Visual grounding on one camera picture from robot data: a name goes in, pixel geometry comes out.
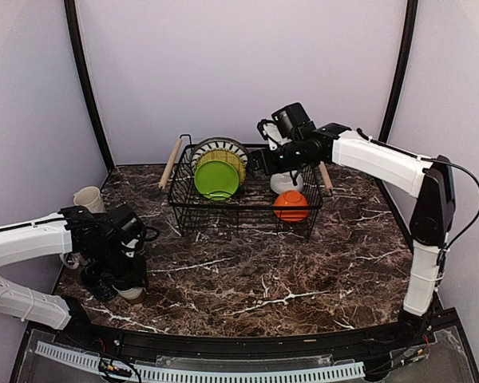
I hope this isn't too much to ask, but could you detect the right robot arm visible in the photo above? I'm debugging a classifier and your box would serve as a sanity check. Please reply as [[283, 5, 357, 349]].
[[247, 102, 456, 346]]

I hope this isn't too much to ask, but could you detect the left wooden rack handle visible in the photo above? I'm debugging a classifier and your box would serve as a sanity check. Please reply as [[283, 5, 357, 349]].
[[158, 137, 183, 190]]

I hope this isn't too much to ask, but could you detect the white cable duct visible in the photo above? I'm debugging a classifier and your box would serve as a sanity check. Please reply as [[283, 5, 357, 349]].
[[35, 342, 365, 382]]

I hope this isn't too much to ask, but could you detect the right wooden rack handle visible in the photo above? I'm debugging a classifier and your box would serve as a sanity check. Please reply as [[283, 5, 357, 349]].
[[319, 162, 334, 195]]

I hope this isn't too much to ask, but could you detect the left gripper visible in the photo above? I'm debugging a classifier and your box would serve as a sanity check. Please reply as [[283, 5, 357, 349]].
[[94, 239, 148, 287]]

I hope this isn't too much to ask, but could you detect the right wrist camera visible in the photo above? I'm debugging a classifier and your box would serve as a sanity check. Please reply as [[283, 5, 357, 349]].
[[257, 119, 283, 151]]

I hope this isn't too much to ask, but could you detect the white ceramic bowl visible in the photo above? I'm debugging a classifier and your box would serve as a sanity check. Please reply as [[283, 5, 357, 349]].
[[270, 172, 304, 195]]

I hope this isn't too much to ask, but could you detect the black front rail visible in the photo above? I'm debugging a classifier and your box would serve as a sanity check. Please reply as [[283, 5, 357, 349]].
[[56, 323, 435, 361]]

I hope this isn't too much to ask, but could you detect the green plastic plate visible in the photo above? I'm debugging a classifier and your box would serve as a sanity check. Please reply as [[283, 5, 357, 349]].
[[194, 160, 240, 201]]

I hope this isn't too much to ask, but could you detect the white brown-band cup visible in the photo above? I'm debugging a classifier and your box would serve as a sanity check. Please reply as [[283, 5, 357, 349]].
[[116, 287, 146, 305]]

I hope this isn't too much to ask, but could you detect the wooden rack handle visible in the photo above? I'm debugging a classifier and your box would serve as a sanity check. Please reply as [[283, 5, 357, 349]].
[[158, 137, 183, 190], [319, 162, 334, 195]]

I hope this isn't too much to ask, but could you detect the patterned white mug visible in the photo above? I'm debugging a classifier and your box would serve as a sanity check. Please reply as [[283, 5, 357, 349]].
[[59, 253, 81, 270]]

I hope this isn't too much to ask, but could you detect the orange bowl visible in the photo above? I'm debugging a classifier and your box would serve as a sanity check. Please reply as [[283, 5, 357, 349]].
[[274, 190, 310, 223]]

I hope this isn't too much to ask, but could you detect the black wire dish rack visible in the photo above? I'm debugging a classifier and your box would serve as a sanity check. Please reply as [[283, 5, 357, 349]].
[[168, 143, 330, 239]]

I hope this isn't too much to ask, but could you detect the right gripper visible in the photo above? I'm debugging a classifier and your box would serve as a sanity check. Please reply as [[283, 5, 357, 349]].
[[247, 138, 307, 178]]

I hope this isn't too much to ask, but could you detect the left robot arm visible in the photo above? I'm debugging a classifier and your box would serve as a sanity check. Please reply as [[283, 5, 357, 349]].
[[0, 204, 160, 348]]

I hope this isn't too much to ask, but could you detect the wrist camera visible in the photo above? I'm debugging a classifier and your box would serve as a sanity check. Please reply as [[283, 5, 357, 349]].
[[119, 218, 160, 258], [257, 119, 283, 151]]

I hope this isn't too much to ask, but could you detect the dark green mug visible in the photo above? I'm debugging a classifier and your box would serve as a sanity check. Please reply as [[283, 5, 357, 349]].
[[80, 265, 117, 302]]

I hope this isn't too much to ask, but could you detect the yellow woven plate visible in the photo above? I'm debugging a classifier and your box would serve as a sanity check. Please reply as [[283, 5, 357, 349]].
[[195, 148, 247, 184]]

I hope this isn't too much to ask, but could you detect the floral white tall cup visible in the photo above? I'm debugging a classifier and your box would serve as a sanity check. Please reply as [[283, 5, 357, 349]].
[[73, 186, 105, 214]]

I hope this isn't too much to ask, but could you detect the blue striped white plate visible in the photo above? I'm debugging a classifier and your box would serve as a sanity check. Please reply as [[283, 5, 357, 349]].
[[190, 137, 249, 170]]

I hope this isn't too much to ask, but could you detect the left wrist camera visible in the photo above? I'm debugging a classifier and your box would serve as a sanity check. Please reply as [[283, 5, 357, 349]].
[[119, 218, 160, 258]]

